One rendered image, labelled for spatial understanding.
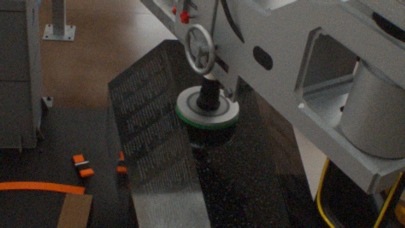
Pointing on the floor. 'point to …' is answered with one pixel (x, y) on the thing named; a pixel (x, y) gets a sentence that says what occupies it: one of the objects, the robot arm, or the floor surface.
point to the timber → (76, 211)
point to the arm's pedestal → (20, 75)
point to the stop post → (58, 24)
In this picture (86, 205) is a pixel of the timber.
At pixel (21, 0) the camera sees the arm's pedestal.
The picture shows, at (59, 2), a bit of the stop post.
